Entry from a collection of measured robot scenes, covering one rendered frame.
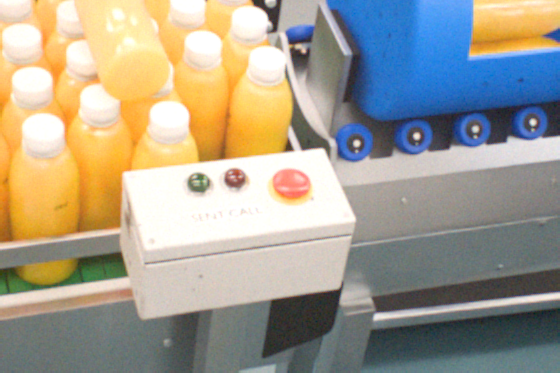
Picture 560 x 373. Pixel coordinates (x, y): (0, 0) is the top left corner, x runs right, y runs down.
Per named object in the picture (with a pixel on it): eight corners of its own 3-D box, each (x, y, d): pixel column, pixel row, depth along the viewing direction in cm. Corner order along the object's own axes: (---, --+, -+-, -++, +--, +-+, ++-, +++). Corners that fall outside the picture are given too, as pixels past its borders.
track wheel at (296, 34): (324, 36, 152) (322, 20, 152) (291, 39, 150) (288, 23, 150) (314, 44, 156) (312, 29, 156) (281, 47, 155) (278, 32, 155)
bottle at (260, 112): (275, 167, 144) (294, 48, 132) (282, 209, 139) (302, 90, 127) (217, 167, 143) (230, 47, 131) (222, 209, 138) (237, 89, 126)
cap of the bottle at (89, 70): (64, 54, 127) (63, 40, 125) (101, 51, 128) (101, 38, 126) (69, 78, 124) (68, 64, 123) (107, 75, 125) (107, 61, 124)
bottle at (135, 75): (168, 42, 116) (124, -63, 128) (97, 58, 115) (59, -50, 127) (174, 96, 121) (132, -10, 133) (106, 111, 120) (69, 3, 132)
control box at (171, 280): (341, 290, 118) (357, 217, 111) (139, 321, 112) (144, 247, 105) (310, 217, 125) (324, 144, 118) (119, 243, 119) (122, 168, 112)
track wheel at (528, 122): (549, 101, 145) (540, 101, 147) (515, 105, 144) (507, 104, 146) (551, 139, 146) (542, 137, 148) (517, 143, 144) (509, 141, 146)
